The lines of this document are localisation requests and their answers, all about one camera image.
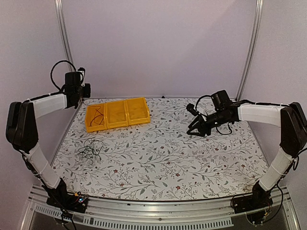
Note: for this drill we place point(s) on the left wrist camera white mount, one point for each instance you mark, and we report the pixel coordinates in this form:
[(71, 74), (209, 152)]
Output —
[(81, 70)]

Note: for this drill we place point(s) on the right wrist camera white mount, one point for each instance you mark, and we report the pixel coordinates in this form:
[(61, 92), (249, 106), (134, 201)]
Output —
[(191, 109)]

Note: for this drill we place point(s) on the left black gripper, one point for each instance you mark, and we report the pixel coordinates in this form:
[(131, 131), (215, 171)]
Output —
[(87, 94)]

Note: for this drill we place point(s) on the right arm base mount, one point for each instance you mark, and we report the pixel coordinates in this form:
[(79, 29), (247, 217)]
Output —
[(257, 206)]

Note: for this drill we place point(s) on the aluminium frame post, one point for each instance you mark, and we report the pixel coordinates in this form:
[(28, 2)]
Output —
[(251, 48), (63, 30)]

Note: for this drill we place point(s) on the right aluminium frame post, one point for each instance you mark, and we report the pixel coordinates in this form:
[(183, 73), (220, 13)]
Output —
[(251, 48)]

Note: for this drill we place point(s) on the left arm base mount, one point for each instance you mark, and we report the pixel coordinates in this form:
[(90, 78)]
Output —
[(61, 198)]

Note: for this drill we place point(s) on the left aluminium frame post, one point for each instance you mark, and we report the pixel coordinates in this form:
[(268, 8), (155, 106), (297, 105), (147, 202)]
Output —
[(63, 30)]

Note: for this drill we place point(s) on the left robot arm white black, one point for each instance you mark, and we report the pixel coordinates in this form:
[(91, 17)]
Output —
[(21, 128)]

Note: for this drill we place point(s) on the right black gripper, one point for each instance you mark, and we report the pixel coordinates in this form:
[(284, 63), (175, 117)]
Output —
[(201, 125)]

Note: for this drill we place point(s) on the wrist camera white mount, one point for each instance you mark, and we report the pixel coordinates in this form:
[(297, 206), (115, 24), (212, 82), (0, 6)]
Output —
[(191, 109), (81, 70)]

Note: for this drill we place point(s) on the yellow bin left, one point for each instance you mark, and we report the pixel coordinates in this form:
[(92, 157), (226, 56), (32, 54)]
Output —
[(95, 118)]

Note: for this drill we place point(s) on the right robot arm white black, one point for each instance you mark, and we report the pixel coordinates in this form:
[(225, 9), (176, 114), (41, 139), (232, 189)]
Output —
[(290, 118)]

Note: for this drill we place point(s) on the floral patterned table mat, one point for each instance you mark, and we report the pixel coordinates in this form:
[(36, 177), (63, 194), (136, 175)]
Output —
[(158, 160)]

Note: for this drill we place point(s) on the aluminium front rail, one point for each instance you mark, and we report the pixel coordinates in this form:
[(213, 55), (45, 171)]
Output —
[(209, 214)]

